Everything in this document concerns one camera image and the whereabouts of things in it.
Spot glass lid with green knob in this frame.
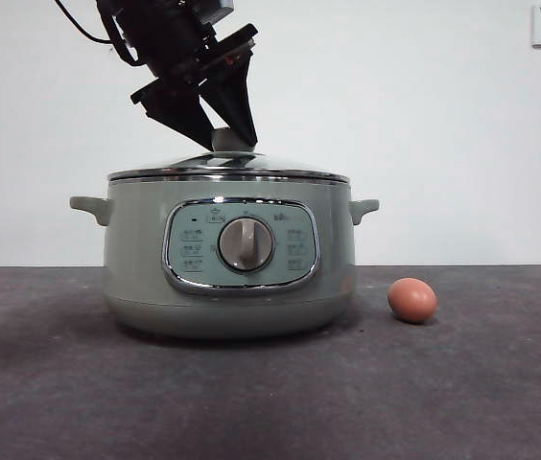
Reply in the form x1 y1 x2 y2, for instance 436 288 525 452
108 126 351 185

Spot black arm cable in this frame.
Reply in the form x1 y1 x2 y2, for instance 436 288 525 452
53 0 140 68

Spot brown egg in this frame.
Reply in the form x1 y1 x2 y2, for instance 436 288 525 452
387 277 438 324

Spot pale green electric pot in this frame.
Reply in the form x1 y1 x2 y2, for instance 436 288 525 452
68 175 381 341

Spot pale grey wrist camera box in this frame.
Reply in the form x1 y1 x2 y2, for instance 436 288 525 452
198 0 236 15

